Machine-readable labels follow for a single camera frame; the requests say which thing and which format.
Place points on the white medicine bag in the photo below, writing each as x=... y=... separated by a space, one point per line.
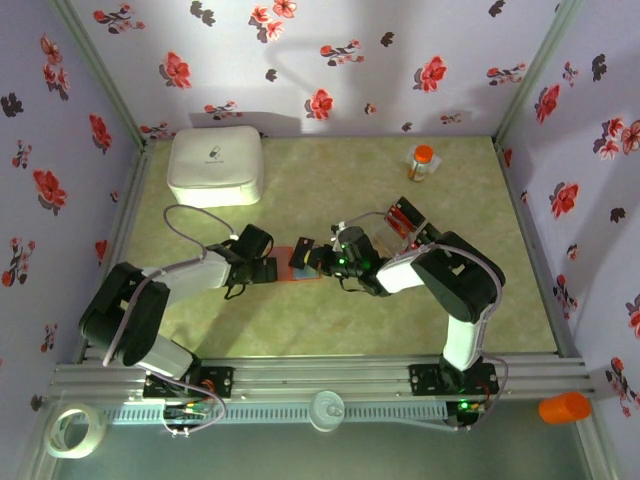
x=215 y=160

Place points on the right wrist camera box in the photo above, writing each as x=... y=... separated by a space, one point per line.
x=354 y=240

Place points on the orange plastic cup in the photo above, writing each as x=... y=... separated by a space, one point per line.
x=565 y=409

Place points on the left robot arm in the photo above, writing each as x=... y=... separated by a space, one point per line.
x=125 y=310

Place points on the pill bottle with orange cap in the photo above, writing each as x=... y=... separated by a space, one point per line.
x=422 y=155

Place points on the aluminium frame post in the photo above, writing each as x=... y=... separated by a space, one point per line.
x=101 y=70
x=35 y=445
x=535 y=70
x=597 y=450

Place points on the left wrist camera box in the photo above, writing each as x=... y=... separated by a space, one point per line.
x=256 y=242

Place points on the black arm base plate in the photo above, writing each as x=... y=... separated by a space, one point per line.
x=425 y=380
x=220 y=382

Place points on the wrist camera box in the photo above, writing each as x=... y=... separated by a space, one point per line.
x=354 y=240
x=256 y=242

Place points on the red and black packets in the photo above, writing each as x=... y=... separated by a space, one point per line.
x=385 y=240

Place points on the aluminium frame rail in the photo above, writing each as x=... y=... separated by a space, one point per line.
x=131 y=200
x=535 y=250

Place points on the wide aluminium base rail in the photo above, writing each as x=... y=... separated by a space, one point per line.
x=320 y=375

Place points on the red VIP card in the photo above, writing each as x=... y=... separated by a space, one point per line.
x=400 y=220

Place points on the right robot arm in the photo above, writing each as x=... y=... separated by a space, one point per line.
x=460 y=280

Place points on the clear tape roll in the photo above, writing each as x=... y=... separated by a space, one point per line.
x=51 y=440

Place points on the black VIP card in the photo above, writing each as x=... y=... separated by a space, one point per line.
x=301 y=247
x=416 y=212

